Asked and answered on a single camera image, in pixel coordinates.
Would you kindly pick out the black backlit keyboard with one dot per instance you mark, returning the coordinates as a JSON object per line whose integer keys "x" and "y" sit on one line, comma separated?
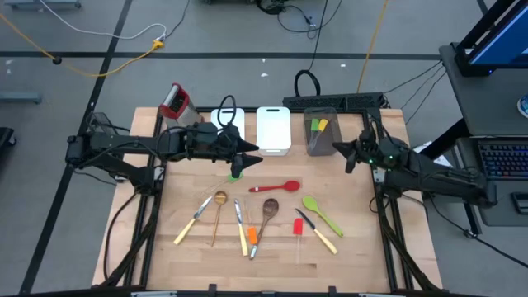
{"x": 503, "y": 158}

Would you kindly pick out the black power strip box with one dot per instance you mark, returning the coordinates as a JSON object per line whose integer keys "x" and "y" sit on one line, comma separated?
{"x": 330, "y": 101}

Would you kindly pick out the gold metal spoon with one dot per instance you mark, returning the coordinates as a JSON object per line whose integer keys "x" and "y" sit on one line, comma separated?
{"x": 220, "y": 197}

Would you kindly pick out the grey stand foot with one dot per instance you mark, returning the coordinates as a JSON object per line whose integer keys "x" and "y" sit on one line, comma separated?
{"x": 20, "y": 98}
{"x": 41, "y": 4}

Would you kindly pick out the computer monitor blue screen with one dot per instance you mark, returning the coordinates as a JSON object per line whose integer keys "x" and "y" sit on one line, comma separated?
{"x": 503, "y": 45}

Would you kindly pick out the white plastic bin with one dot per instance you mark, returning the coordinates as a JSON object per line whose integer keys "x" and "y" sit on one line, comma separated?
{"x": 240, "y": 123}
{"x": 273, "y": 130}

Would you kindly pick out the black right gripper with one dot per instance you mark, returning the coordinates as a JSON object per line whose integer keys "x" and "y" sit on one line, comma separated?
{"x": 369, "y": 154}

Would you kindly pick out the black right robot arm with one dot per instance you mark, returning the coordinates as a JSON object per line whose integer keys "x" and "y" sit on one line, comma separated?
{"x": 437, "y": 181}

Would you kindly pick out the grey computer desk cart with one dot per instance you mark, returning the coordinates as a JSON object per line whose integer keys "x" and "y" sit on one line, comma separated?
{"x": 482, "y": 103}

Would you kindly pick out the black floor object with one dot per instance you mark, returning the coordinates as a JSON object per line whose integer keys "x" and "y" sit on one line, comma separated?
{"x": 6, "y": 138}

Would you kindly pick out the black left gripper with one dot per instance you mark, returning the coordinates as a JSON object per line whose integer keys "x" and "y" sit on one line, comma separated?
{"x": 210, "y": 142}

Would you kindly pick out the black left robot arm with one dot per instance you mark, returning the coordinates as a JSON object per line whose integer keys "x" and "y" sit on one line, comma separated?
{"x": 123, "y": 144}

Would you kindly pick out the white paper sheet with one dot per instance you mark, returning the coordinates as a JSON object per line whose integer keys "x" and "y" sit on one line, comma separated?
{"x": 418, "y": 148}

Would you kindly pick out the dark wooden spoon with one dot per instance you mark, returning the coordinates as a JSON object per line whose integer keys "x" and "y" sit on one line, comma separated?
{"x": 270, "y": 206}

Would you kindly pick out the green silicone spoon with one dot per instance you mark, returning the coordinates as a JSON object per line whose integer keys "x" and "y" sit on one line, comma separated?
{"x": 310, "y": 203}

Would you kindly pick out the red silicone spoon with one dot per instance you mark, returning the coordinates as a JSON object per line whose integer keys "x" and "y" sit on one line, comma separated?
{"x": 290, "y": 186}

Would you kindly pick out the black floor puck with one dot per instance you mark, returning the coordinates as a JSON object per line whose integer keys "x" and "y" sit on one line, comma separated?
{"x": 57, "y": 61}

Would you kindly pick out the grey translucent plastic bin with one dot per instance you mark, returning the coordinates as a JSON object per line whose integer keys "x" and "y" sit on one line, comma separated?
{"x": 330, "y": 123}

